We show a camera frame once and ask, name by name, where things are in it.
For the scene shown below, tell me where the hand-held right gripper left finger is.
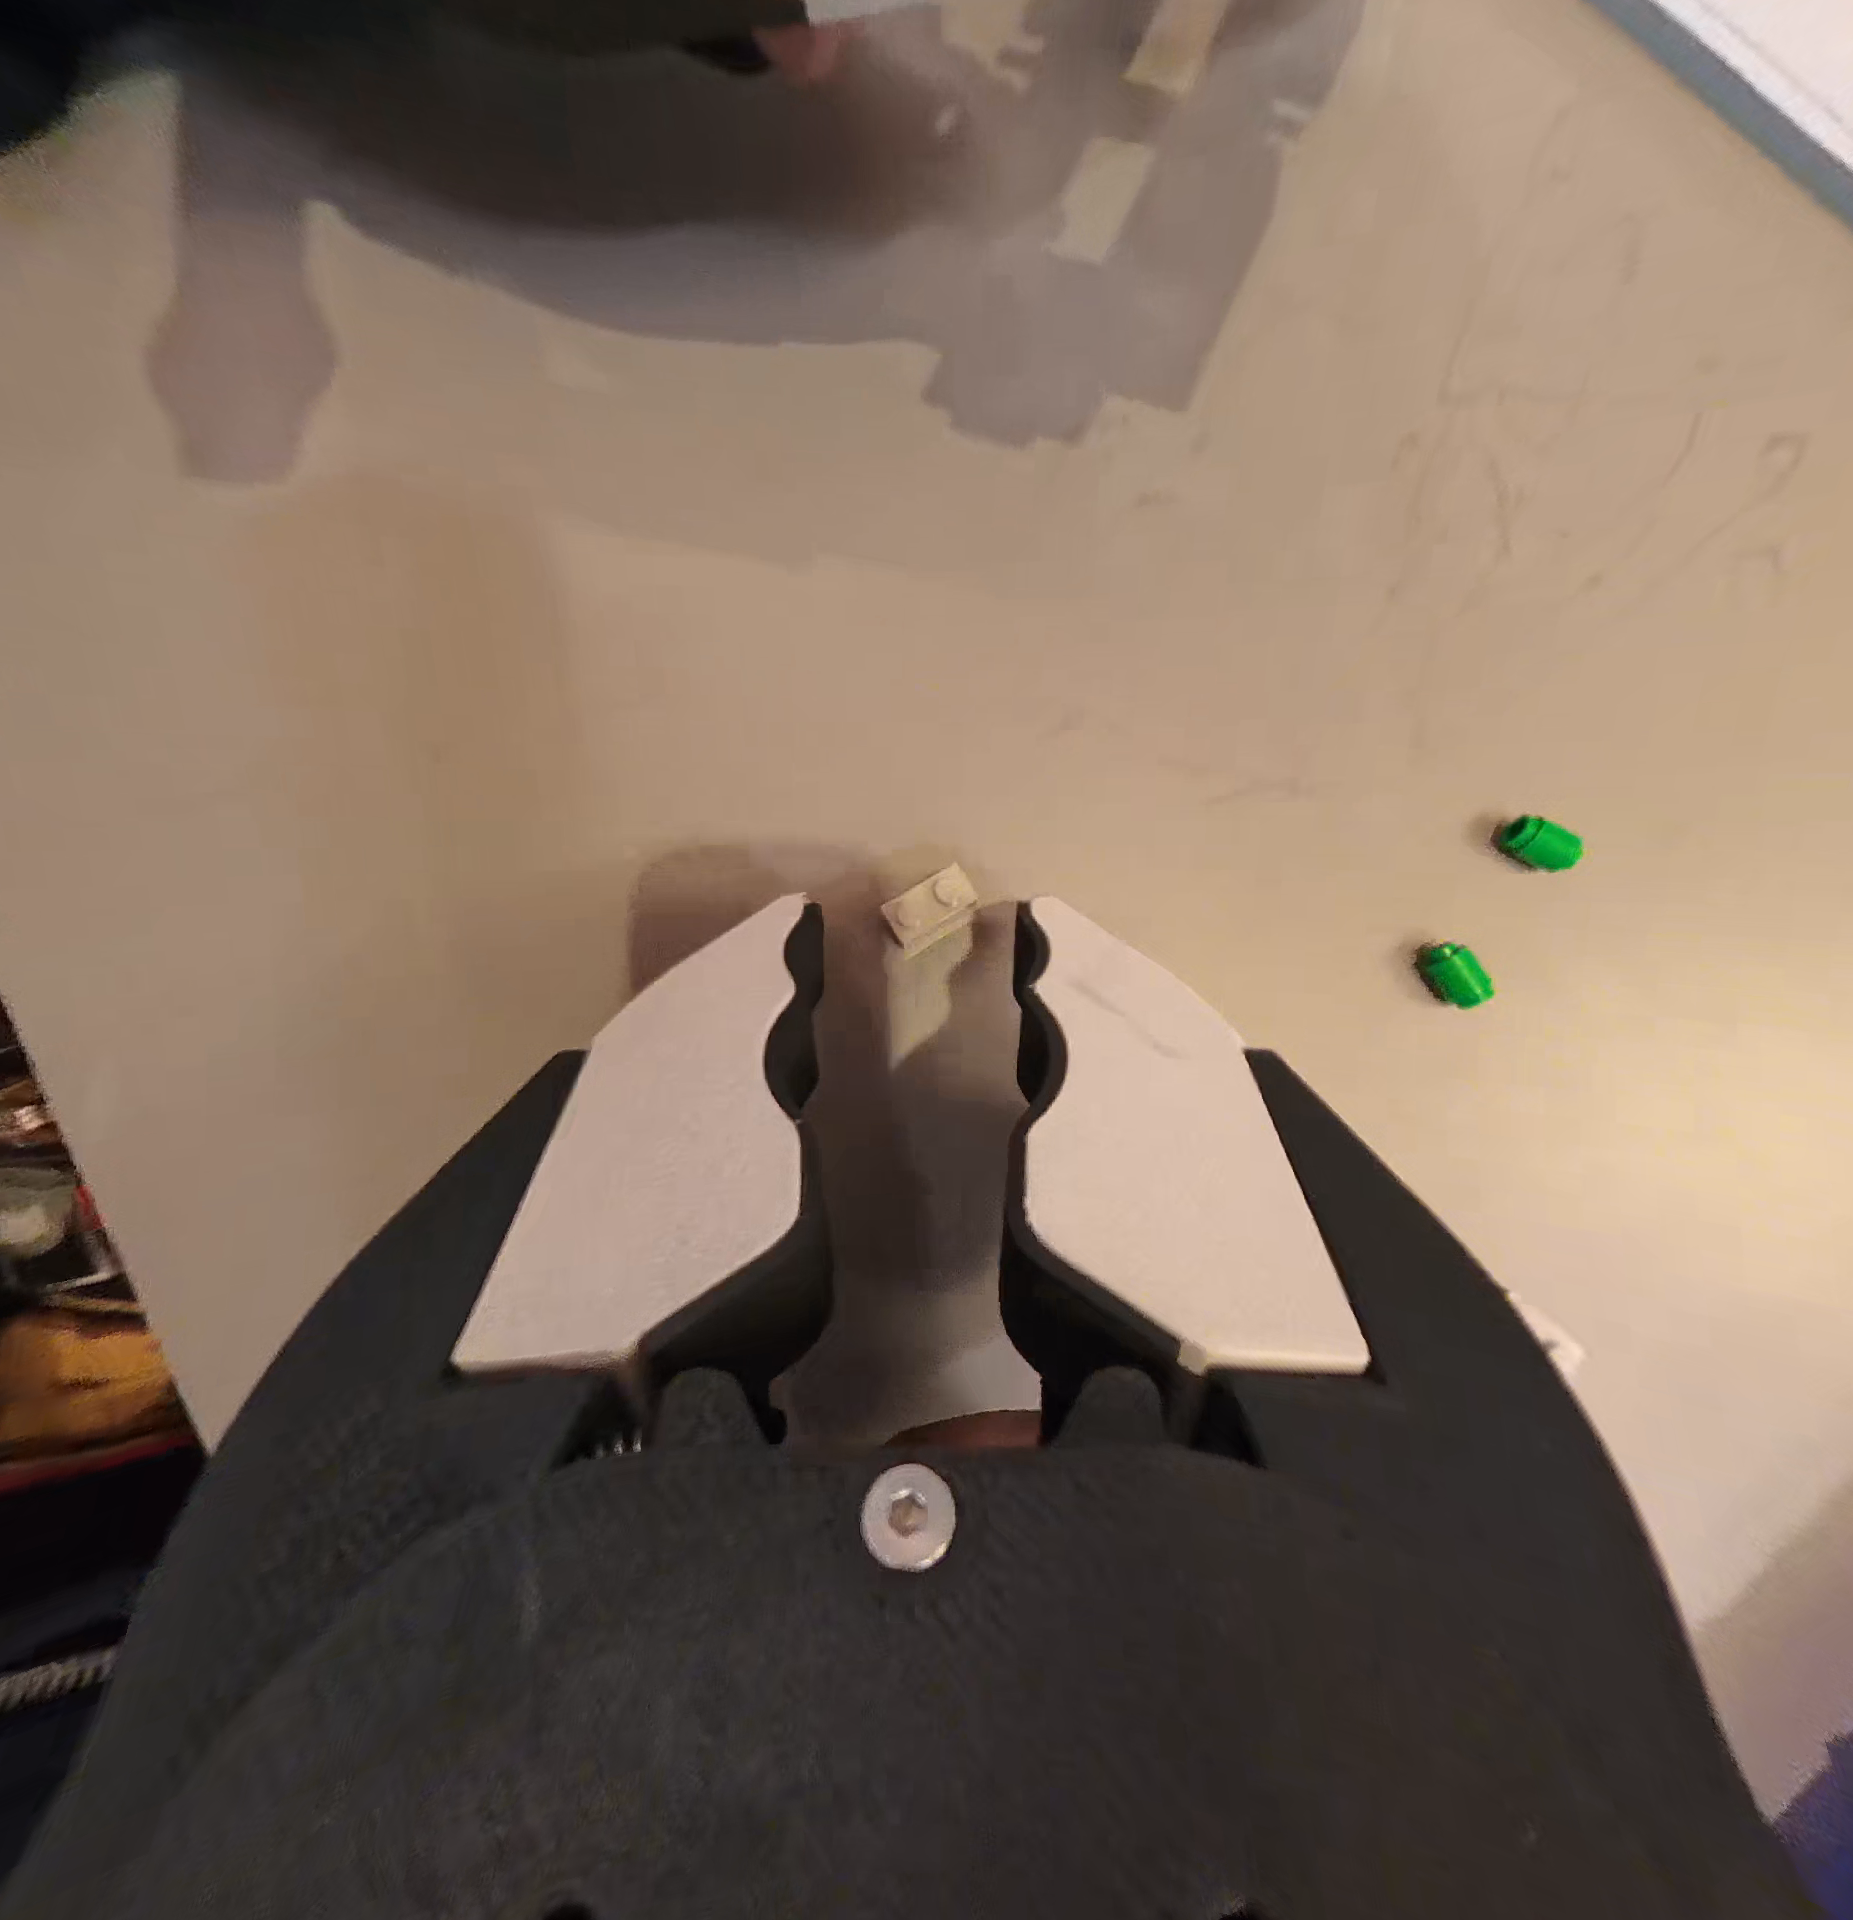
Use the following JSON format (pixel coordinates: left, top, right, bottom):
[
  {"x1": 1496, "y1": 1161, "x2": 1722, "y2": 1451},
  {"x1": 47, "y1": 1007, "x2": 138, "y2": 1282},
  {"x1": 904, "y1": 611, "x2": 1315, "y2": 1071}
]
[{"x1": 451, "y1": 893, "x2": 837, "y2": 1379}]

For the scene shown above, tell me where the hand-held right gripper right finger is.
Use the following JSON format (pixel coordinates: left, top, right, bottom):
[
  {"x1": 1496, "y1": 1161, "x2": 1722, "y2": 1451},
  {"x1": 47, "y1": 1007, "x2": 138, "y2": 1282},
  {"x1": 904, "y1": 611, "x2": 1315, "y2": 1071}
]
[{"x1": 998, "y1": 896, "x2": 1372, "y2": 1383}]

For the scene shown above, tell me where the small tan toy brick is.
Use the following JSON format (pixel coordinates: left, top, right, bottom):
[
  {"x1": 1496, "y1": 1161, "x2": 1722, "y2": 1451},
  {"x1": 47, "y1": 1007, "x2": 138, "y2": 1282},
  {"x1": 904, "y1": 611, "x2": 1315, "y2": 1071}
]
[{"x1": 879, "y1": 864, "x2": 979, "y2": 951}]

